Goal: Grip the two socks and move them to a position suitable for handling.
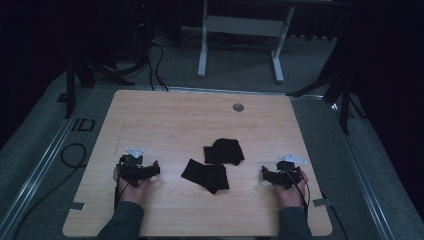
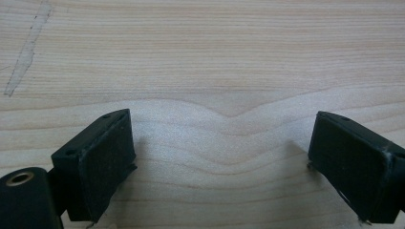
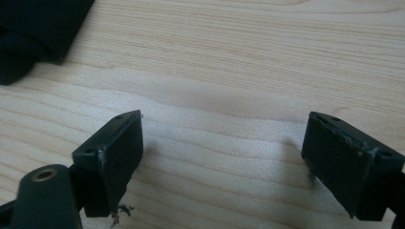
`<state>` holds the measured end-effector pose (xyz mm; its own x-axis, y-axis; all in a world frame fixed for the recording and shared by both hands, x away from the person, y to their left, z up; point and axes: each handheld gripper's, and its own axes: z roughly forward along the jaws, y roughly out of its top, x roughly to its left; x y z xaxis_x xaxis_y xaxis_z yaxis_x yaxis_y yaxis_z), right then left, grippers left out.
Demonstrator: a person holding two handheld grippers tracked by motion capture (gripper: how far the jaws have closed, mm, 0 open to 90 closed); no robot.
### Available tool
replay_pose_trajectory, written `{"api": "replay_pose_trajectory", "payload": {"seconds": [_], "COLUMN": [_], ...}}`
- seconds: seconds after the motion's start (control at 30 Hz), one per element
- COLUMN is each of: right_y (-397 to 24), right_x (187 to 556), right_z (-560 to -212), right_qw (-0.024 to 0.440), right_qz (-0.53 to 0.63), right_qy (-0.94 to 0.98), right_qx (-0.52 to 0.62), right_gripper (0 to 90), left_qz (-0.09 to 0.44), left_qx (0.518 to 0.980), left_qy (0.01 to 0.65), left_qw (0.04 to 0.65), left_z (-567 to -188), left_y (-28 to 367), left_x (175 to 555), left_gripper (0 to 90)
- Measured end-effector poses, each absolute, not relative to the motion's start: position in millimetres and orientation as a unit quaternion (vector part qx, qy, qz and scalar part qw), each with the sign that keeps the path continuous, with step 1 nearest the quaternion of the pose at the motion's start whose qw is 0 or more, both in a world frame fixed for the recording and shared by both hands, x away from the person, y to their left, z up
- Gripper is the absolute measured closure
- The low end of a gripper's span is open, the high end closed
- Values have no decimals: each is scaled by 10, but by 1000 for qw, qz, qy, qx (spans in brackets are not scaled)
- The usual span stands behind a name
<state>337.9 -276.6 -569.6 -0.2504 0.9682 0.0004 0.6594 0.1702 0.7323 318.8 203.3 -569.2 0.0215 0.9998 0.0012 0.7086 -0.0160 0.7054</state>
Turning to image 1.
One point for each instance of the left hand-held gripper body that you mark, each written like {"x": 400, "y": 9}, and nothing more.
{"x": 131, "y": 170}

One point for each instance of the person's left hand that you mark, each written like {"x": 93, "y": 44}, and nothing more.
{"x": 133, "y": 194}

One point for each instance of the person's right hand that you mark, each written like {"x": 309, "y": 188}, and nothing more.
{"x": 291, "y": 198}

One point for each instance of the black sock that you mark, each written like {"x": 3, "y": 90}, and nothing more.
{"x": 206, "y": 175}
{"x": 223, "y": 151}

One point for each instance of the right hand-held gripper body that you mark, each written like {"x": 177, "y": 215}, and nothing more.
{"x": 286, "y": 175}

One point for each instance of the black tripod stand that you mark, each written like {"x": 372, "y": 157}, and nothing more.
{"x": 70, "y": 86}
{"x": 345, "y": 100}

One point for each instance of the white desk frame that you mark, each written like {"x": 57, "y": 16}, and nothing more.
{"x": 243, "y": 26}

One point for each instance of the black tape floor marking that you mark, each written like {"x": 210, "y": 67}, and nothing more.
{"x": 83, "y": 124}

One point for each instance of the grey round table grommet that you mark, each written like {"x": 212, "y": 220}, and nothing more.
{"x": 238, "y": 107}

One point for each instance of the dark equipment rack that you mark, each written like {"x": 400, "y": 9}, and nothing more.
{"x": 143, "y": 30}

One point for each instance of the grey tape strip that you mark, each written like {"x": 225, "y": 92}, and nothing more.
{"x": 321, "y": 202}

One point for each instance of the metal floor rail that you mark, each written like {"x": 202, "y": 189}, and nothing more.
{"x": 36, "y": 173}
{"x": 363, "y": 180}

